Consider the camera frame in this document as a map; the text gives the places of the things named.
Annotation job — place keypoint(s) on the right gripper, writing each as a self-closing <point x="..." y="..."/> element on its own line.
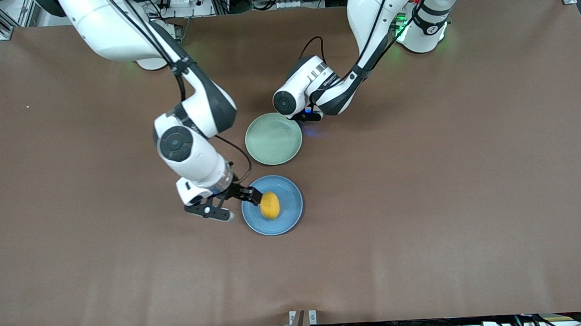
<point x="234" y="191"/>

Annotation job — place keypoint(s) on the yellow lemon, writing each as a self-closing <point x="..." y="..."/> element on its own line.
<point x="270" y="205"/>

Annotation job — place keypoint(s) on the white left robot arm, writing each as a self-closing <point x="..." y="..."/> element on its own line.
<point x="362" y="15"/>

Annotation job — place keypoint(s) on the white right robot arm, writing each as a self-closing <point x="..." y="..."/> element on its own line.
<point x="195" y="153"/>

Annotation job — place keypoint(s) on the blue plate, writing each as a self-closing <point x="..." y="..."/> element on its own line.
<point x="287" y="203"/>

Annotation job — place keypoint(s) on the mint green plate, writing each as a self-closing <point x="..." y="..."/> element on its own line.
<point x="273" y="139"/>

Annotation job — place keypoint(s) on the metal table clamp bracket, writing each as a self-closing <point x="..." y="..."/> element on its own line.
<point x="303" y="324"/>

